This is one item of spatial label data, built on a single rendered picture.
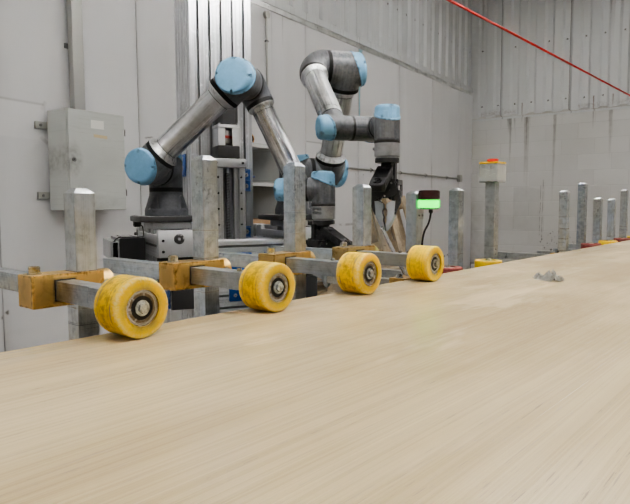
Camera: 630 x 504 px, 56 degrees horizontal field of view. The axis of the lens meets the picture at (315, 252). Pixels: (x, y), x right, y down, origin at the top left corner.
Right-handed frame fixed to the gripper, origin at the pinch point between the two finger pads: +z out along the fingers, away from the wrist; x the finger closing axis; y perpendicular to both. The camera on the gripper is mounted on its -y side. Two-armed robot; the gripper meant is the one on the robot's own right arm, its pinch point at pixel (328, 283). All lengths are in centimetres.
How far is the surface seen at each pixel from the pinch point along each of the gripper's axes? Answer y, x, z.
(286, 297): -52, 73, -10
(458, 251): -30.5, -27.4, -10.0
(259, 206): 245, -203, -24
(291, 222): -29, 48, -21
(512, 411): -100, 96, -8
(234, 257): -14, 52, -13
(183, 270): -31, 78, -13
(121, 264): -8, 77, -13
